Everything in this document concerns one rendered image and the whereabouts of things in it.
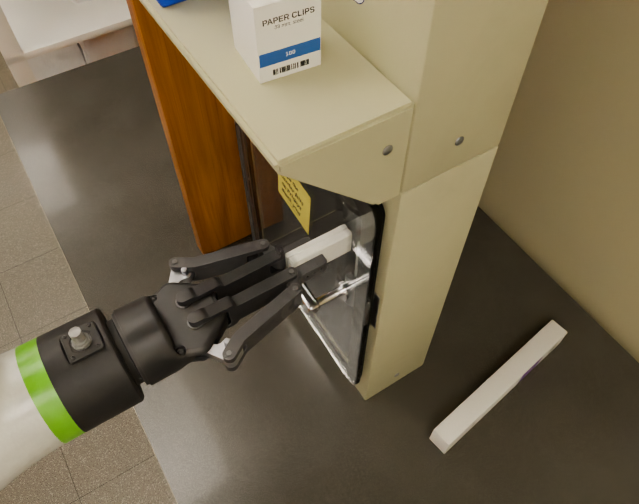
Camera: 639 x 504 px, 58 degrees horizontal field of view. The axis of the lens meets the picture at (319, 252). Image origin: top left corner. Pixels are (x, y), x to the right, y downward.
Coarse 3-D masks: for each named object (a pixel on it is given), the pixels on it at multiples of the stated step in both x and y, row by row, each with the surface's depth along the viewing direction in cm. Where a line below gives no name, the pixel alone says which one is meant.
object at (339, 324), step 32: (256, 160) 77; (256, 192) 84; (320, 192) 61; (288, 224) 77; (320, 224) 65; (352, 224) 57; (352, 256) 61; (320, 288) 76; (352, 288) 65; (320, 320) 83; (352, 320) 70; (352, 352) 76; (352, 384) 83
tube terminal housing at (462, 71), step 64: (384, 0) 39; (448, 0) 35; (512, 0) 39; (384, 64) 43; (448, 64) 40; (512, 64) 44; (448, 128) 46; (448, 192) 54; (384, 256) 58; (448, 256) 65; (384, 320) 68; (384, 384) 87
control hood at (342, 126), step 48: (144, 0) 49; (192, 0) 49; (192, 48) 45; (336, 48) 45; (240, 96) 42; (288, 96) 42; (336, 96) 42; (384, 96) 42; (288, 144) 39; (336, 144) 39; (384, 144) 43; (336, 192) 44; (384, 192) 47
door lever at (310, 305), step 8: (304, 288) 68; (336, 288) 68; (344, 288) 67; (304, 296) 67; (312, 296) 67; (320, 296) 67; (328, 296) 67; (336, 296) 68; (344, 296) 68; (304, 304) 67; (312, 304) 66; (320, 304) 67; (304, 312) 67; (312, 312) 67
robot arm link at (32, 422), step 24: (0, 360) 47; (24, 360) 46; (0, 384) 45; (24, 384) 45; (48, 384) 46; (0, 408) 44; (24, 408) 45; (48, 408) 45; (0, 432) 44; (24, 432) 45; (48, 432) 46; (72, 432) 47; (0, 456) 44; (24, 456) 46; (0, 480) 45
